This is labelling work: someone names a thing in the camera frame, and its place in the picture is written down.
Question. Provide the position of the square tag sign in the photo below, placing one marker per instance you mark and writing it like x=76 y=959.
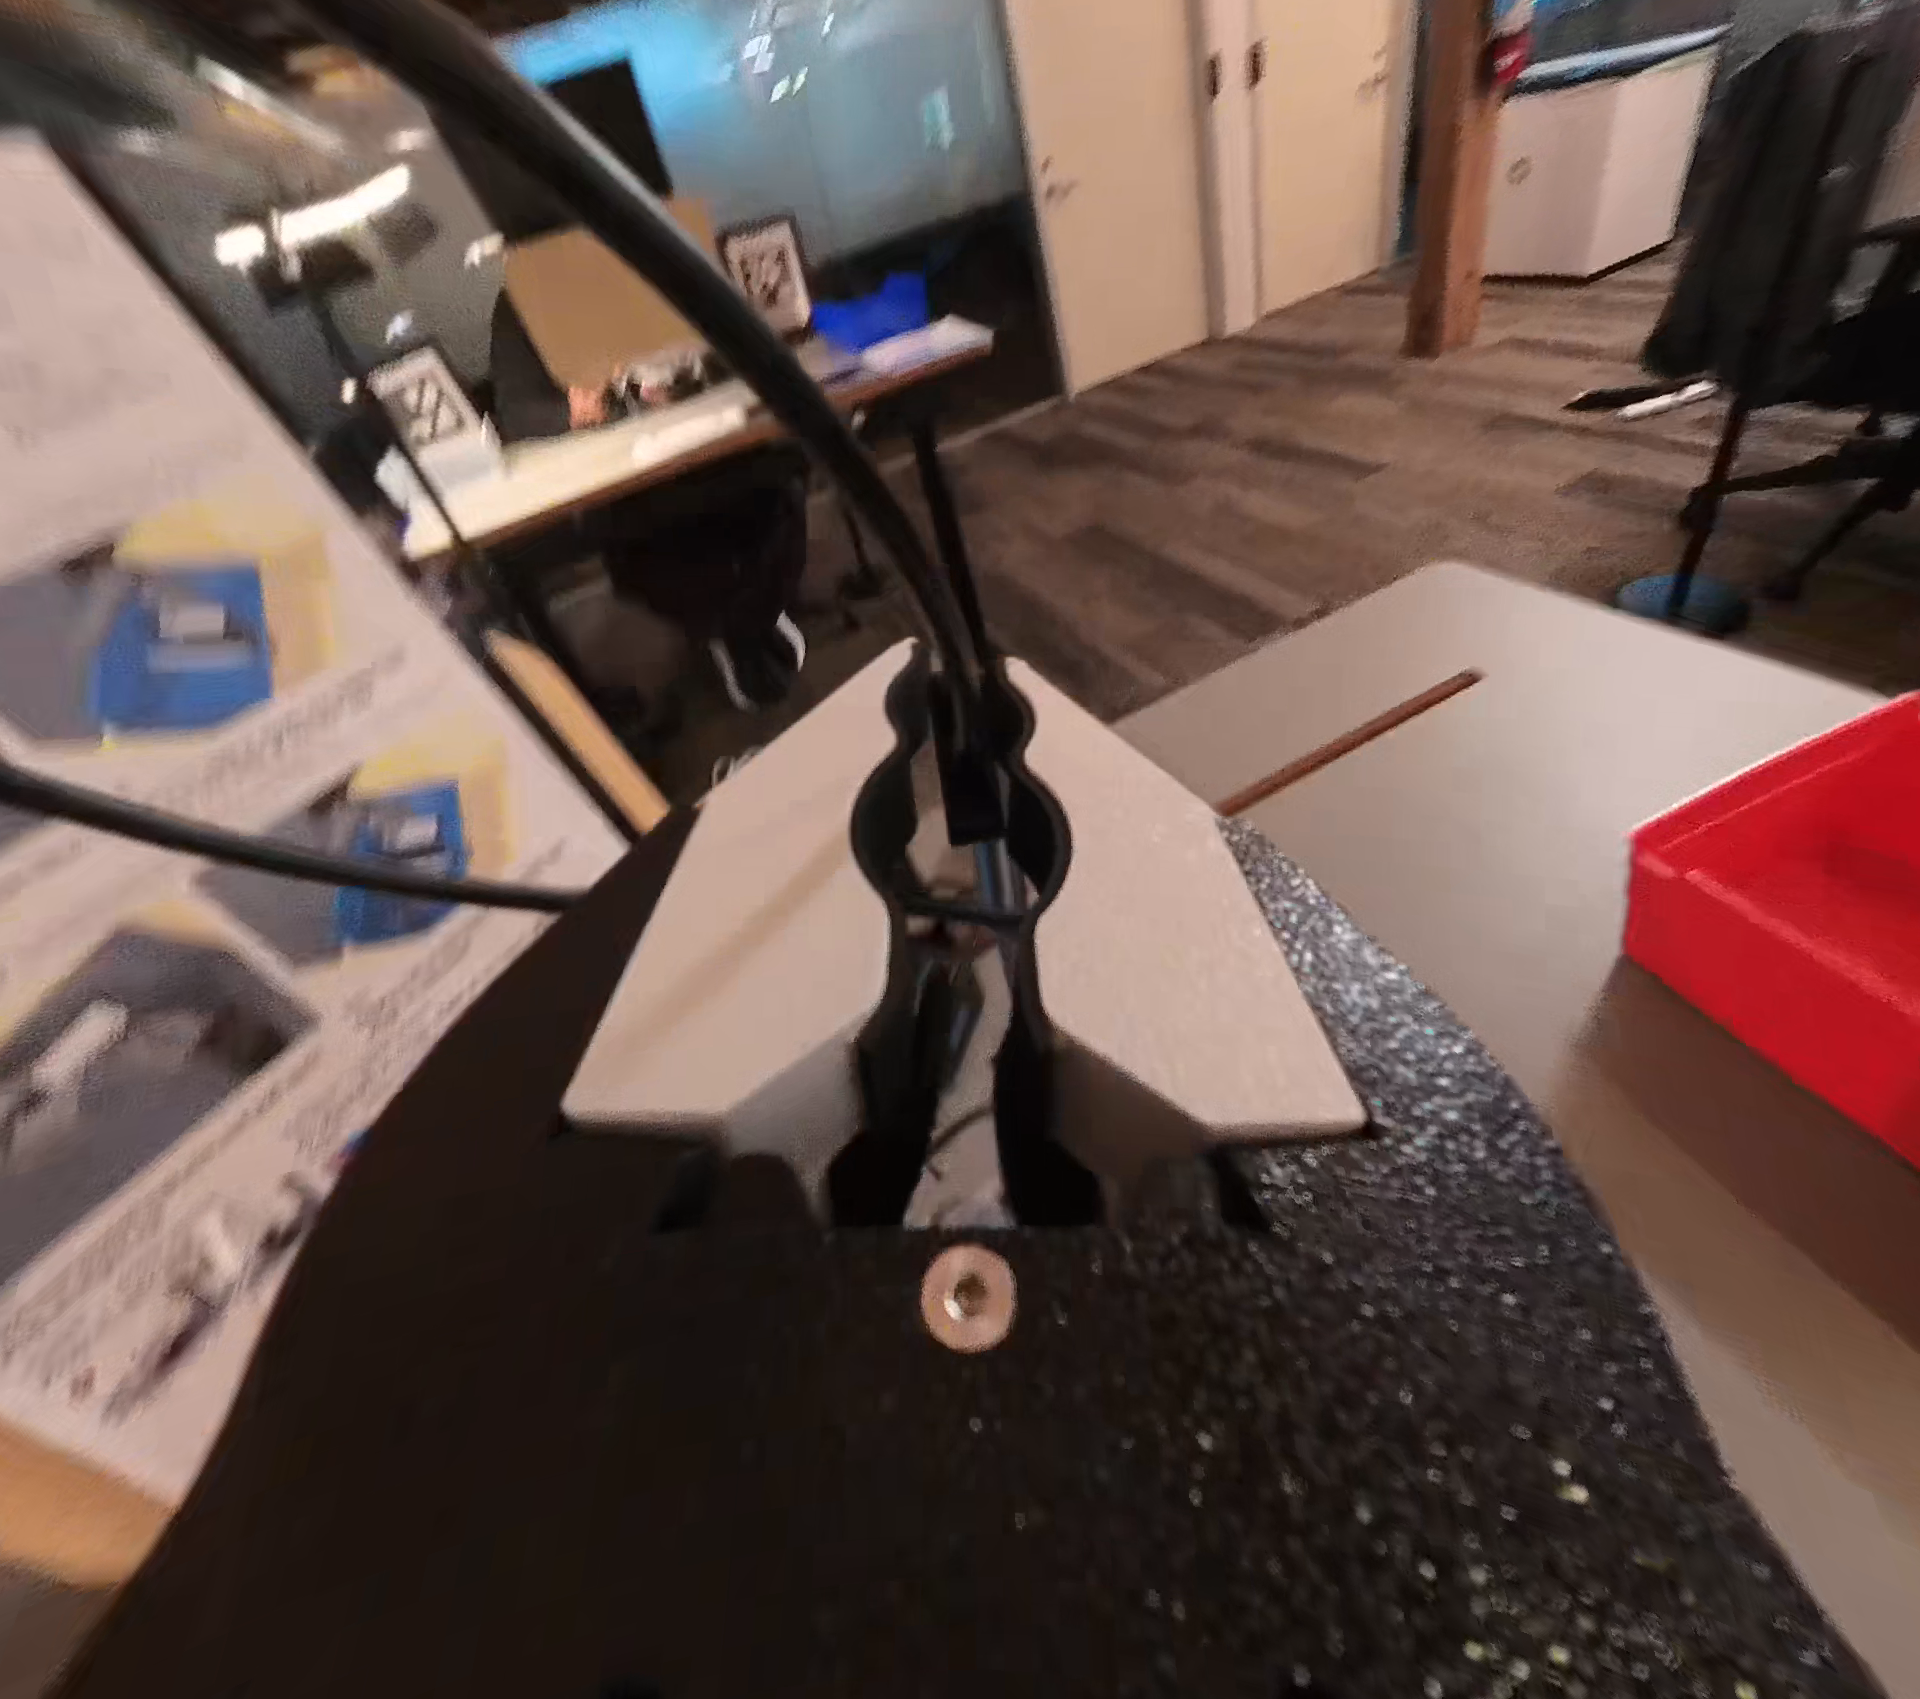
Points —
x=765 y=269
x=427 y=407

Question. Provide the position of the black monitor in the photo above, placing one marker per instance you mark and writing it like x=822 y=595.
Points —
x=613 y=125

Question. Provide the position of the instruction sheet board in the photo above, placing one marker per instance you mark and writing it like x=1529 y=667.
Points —
x=178 y=1131

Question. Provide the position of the background office desk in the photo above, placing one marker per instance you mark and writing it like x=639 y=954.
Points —
x=628 y=457

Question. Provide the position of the black office chair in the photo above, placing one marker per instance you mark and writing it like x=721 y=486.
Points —
x=1871 y=379

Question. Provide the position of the wooden post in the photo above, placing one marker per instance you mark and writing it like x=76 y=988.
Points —
x=1468 y=158

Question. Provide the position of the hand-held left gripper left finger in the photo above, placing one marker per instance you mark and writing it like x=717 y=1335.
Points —
x=751 y=918

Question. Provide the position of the blue bin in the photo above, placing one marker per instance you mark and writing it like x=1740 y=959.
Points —
x=869 y=313

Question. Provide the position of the cardboard box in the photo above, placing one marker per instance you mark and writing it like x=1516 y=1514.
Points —
x=602 y=295

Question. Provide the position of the white tall cabinet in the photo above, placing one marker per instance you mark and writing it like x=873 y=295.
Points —
x=1111 y=74

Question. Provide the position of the red fire extinguisher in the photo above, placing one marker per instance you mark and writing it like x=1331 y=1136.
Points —
x=1508 y=5

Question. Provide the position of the dark jacket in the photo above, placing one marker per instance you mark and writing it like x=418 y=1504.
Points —
x=1772 y=215

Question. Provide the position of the white low cabinet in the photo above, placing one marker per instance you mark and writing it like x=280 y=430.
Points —
x=1588 y=171

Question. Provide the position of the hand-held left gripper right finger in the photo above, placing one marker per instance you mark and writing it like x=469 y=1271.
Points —
x=1168 y=945

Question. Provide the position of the red plastic bin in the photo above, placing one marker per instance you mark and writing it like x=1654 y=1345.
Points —
x=1802 y=945

